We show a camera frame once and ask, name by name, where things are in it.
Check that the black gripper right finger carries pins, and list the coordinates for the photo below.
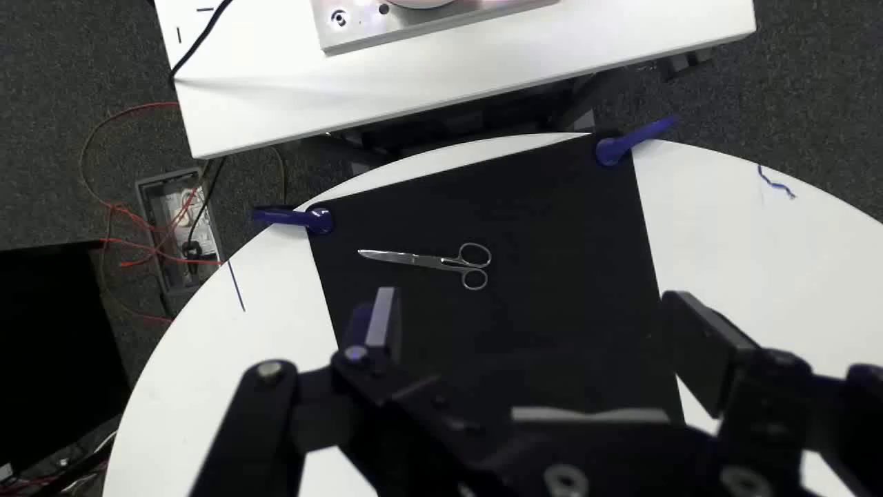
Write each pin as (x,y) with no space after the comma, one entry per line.
(781,405)

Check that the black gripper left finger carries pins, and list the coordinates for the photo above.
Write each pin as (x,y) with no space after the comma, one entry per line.
(267,415)

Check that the white robot base table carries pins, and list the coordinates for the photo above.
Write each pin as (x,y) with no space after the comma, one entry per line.
(554,66)

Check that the blue clamp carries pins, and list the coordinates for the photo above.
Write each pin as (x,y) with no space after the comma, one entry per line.
(626,141)
(285,220)

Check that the grey floor outlet box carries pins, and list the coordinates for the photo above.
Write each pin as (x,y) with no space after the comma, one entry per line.
(166,240)

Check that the small metal scissors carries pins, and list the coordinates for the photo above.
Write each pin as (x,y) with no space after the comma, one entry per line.
(417,257)

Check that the short blue thread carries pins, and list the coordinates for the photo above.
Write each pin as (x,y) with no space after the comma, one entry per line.
(773,183)

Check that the black box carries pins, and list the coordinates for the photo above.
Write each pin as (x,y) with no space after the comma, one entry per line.
(50,349)

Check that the black rectangular mat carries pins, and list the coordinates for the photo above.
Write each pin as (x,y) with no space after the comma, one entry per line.
(543,277)

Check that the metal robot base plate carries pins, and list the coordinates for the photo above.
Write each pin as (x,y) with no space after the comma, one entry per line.
(369,30)

